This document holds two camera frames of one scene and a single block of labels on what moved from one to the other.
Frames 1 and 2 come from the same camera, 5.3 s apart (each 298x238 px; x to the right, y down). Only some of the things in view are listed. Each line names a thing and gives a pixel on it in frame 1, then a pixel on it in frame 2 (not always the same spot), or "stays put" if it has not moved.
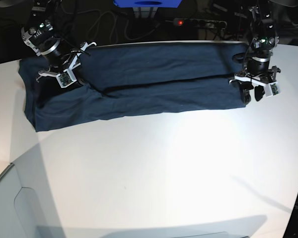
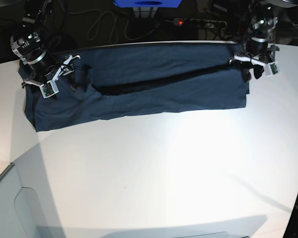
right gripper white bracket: (273, 87) -> (258, 68)
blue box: (147, 3) stays put
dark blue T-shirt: (122, 83) stays put
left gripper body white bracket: (66, 78) -> (50, 87)
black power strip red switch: (200, 23) stays put
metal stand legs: (144, 12) stays put
